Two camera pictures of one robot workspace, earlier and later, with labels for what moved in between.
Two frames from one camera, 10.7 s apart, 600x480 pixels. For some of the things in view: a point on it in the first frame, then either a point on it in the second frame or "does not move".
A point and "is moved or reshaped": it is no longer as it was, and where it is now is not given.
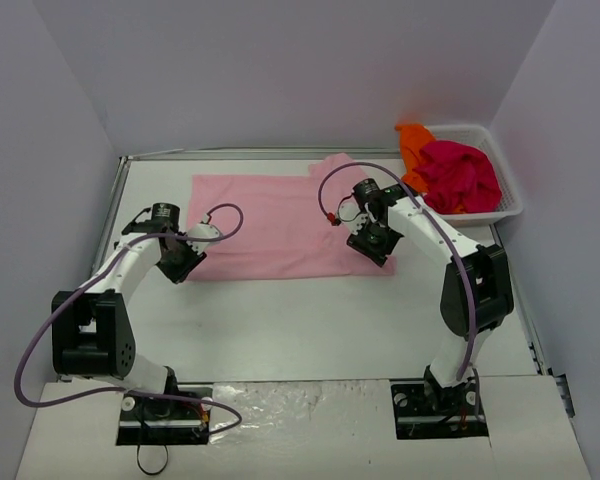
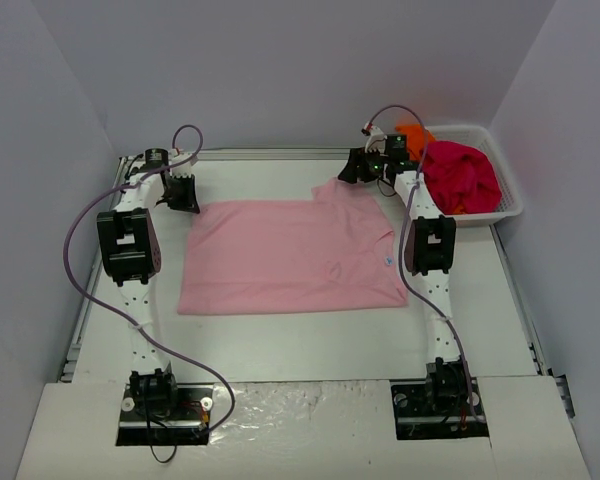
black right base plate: [425, 410] does not move
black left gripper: [181, 267] to [181, 189]
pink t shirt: [284, 232] is moved or reshaped
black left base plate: [165, 421] does not move
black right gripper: [371, 250] to [359, 166]
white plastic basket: [510, 201] does not move
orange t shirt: [413, 137] does not move
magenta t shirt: [457, 175] does not move
